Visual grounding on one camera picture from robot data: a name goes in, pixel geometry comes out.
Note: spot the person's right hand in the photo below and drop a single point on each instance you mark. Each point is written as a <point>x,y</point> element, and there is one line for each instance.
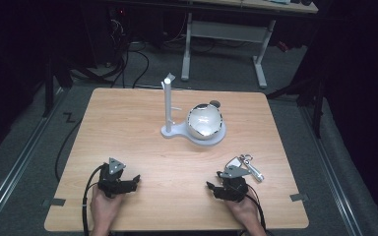
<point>242,211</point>

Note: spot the white stand with post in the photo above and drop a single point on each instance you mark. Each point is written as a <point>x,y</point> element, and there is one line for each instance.
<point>168,108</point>

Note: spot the black stand legs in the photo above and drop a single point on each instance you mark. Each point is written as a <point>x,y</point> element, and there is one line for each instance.
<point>48,91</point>
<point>318,108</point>

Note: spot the grey tape piece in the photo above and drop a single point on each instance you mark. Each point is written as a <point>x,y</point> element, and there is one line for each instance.
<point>298,197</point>
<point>54,202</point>

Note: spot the wooden desk with white legs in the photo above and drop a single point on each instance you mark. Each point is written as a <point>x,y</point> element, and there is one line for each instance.
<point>224,32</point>

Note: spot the black computer tower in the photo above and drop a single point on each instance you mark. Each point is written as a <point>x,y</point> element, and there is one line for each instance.
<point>106,32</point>

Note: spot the keyring with silver keys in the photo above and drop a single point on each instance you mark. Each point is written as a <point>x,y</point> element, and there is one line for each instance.
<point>255,172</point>

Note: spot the person's left hand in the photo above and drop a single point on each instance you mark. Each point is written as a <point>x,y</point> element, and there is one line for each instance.
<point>104,209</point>

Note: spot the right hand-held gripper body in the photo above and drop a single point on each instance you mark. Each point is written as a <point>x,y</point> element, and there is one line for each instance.
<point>233,188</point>

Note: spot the metal floor rail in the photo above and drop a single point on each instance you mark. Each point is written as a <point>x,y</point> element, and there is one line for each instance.
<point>333,173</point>
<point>16,167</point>

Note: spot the white bowl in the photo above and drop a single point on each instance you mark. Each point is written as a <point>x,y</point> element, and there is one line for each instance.
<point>204,122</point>

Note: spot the dark round disc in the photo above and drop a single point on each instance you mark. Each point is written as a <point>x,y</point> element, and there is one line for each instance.
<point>215,103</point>

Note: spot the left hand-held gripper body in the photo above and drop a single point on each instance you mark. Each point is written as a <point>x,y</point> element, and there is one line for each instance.
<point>111,180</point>

